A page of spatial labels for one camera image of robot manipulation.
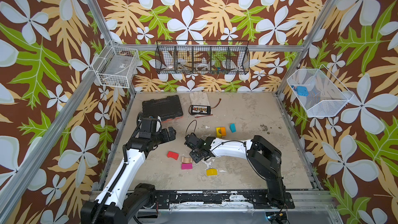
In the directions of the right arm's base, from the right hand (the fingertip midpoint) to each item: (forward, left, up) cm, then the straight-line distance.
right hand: (194, 154), depth 89 cm
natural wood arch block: (-4, +4, +1) cm, 6 cm away
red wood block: (-1, +12, +1) cm, 12 cm away
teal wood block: (+18, -26, 0) cm, 31 cm away
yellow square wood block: (+13, -16, +2) cm, 21 cm away
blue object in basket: (+26, -62, +26) cm, 72 cm away
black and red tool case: (+33, +19, +2) cm, 38 cm away
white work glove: (+43, -4, +1) cm, 43 cm away
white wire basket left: (+36, +42, +35) cm, 66 cm away
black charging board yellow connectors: (+32, -5, +2) cm, 32 cm away
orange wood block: (+15, -19, +1) cm, 24 cm away
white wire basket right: (+18, -68, +31) cm, 77 cm away
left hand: (+6, +13, +16) cm, 22 cm away
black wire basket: (+52, -6, +31) cm, 61 cm away
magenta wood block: (-6, +4, -1) cm, 8 cm away
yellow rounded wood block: (-10, -10, +1) cm, 14 cm away
